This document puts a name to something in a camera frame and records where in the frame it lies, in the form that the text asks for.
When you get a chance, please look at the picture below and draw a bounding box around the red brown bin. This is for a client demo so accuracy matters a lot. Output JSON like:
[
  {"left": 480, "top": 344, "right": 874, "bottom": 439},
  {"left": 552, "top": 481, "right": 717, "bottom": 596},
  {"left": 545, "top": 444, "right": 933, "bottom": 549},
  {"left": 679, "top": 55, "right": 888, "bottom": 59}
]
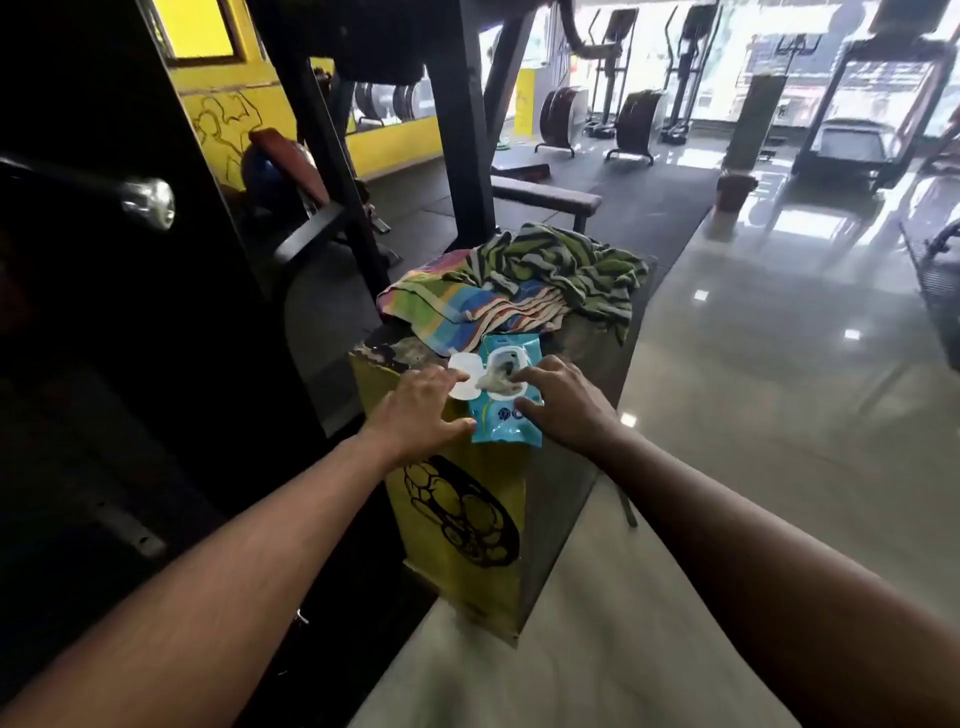
[{"left": 714, "top": 170, "right": 760, "bottom": 215}]

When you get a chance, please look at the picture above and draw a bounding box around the black elliptical trainer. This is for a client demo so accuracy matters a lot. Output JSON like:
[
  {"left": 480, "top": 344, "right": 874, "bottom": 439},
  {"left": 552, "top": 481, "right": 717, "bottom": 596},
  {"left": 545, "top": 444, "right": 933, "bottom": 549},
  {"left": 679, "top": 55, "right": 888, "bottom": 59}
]
[
  {"left": 583, "top": 7, "right": 640, "bottom": 140},
  {"left": 659, "top": 3, "right": 721, "bottom": 146}
]

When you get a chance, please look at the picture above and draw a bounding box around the person's right hand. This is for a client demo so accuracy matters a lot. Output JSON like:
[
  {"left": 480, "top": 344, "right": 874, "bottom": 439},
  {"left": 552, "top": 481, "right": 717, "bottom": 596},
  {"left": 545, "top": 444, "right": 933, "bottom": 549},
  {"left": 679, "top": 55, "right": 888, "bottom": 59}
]
[{"left": 511, "top": 354, "right": 626, "bottom": 463}]

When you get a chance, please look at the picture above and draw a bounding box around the maroon bench pad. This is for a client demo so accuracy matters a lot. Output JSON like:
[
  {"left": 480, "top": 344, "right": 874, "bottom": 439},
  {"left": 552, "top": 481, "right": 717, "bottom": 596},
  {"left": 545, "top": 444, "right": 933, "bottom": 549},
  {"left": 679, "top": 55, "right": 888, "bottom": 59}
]
[{"left": 248, "top": 127, "right": 331, "bottom": 210}]

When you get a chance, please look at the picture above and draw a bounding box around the blue wet wipes pack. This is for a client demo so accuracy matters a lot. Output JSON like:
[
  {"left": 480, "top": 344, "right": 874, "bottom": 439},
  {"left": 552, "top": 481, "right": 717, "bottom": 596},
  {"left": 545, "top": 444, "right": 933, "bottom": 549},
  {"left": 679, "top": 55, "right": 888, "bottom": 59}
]
[{"left": 447, "top": 333, "right": 545, "bottom": 450}]

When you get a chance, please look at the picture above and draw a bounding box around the rack of weight plates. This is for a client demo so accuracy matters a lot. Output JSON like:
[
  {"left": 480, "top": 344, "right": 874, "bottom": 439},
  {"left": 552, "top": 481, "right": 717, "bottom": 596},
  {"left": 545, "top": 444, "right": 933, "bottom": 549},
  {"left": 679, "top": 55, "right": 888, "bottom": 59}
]
[{"left": 352, "top": 80, "right": 438, "bottom": 129}]

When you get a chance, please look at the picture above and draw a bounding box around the dark framed yellow window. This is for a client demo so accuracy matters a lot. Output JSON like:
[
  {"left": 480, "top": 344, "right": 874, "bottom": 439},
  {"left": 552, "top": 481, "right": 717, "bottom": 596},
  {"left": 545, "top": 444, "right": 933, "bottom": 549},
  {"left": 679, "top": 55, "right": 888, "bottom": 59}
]
[{"left": 138, "top": 0, "right": 249, "bottom": 69}]

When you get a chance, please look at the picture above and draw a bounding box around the green black striped towel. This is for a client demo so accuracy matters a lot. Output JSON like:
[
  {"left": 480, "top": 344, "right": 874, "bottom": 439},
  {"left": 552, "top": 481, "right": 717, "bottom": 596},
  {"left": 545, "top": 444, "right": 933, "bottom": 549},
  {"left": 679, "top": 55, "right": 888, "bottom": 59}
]
[{"left": 461, "top": 222, "right": 651, "bottom": 346}]

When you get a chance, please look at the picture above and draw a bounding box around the person's left hand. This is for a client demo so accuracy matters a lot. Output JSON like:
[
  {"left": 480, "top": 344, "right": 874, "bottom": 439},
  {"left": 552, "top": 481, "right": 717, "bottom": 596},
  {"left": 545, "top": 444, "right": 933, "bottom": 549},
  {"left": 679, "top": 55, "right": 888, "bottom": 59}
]
[{"left": 358, "top": 364, "right": 478, "bottom": 472}]

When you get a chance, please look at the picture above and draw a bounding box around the black flat bench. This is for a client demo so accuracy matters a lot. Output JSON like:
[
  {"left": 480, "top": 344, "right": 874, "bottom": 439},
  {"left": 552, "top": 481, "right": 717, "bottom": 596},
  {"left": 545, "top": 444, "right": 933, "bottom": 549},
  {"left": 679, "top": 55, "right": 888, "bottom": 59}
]
[{"left": 491, "top": 174, "right": 604, "bottom": 235}]

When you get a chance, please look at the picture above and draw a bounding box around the black treadmill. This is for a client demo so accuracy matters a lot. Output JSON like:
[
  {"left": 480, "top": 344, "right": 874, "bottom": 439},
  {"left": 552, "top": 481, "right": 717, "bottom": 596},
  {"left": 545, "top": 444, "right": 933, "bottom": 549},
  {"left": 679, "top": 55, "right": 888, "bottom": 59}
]
[{"left": 791, "top": 0, "right": 960, "bottom": 198}]

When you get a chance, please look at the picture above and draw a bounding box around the black curved ab bench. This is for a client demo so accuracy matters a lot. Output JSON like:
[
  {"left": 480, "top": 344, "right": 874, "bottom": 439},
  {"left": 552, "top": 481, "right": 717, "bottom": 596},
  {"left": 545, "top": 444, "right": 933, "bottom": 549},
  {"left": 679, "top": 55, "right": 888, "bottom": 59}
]
[
  {"left": 534, "top": 86, "right": 592, "bottom": 159},
  {"left": 605, "top": 89, "right": 667, "bottom": 166}
]

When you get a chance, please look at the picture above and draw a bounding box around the yellow wooden plyo box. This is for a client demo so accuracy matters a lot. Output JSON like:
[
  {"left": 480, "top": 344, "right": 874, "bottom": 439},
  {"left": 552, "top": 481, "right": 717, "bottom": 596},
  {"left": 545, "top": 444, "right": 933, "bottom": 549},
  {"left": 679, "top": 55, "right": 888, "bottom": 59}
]
[{"left": 348, "top": 254, "right": 660, "bottom": 648}]

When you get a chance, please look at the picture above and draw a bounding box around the person's right forearm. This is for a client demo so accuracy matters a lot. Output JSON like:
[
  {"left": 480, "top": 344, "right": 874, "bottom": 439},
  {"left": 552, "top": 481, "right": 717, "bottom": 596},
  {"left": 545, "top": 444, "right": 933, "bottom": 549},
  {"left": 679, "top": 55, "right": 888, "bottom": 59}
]
[{"left": 596, "top": 419, "right": 960, "bottom": 728}]

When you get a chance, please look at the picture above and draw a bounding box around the blue exercise ball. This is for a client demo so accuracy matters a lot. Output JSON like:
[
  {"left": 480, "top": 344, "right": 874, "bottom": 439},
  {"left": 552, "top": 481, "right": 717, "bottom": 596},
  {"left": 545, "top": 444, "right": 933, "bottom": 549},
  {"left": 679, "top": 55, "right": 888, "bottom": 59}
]
[{"left": 241, "top": 143, "right": 290, "bottom": 215}]

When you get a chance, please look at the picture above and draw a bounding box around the person's left forearm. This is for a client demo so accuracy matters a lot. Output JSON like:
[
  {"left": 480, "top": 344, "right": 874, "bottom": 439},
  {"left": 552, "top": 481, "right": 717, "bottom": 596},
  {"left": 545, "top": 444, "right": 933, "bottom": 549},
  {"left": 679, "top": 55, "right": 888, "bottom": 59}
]
[{"left": 0, "top": 433, "right": 410, "bottom": 728}]

